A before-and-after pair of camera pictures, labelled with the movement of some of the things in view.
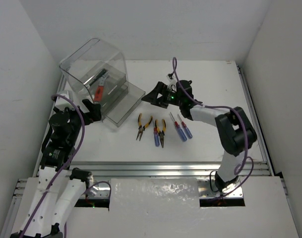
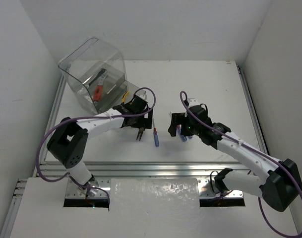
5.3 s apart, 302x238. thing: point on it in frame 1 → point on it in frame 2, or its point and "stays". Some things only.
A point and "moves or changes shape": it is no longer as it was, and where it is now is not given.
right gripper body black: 173,98 → 191,129
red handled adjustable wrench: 99,89 stays
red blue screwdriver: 156,138 stays
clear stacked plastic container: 98,71 stays
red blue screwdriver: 186,129 moves or changes shape
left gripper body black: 86,114 → 146,118
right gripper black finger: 158,96 → 177,118
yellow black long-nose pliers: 161,133 → 125,95
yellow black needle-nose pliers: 141,128 stays
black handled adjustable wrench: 98,77 stays
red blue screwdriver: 180,132 stays
